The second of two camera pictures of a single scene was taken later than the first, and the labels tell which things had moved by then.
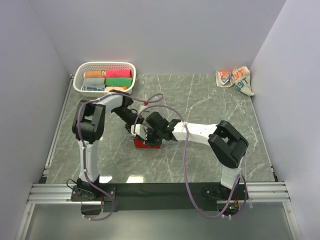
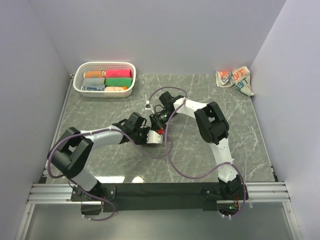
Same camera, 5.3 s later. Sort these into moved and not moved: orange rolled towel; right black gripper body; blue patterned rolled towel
Moved: right black gripper body
Not moved: orange rolled towel; blue patterned rolled towel
